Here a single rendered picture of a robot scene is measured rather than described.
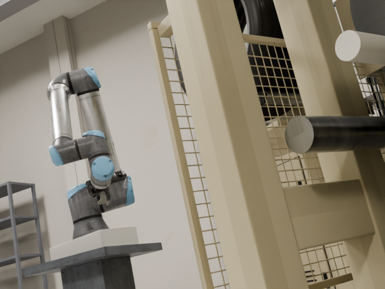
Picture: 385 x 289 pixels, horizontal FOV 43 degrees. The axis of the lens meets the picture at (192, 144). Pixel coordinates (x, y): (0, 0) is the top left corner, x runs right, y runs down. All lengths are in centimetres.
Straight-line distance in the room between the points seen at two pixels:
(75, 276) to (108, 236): 25
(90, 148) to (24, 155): 426
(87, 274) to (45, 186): 363
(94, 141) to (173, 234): 303
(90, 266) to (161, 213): 269
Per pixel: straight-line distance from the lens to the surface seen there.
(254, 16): 164
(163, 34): 120
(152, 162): 515
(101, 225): 253
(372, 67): 172
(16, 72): 667
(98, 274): 241
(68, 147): 207
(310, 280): 251
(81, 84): 253
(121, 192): 252
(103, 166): 201
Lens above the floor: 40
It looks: 15 degrees up
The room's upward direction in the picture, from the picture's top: 12 degrees counter-clockwise
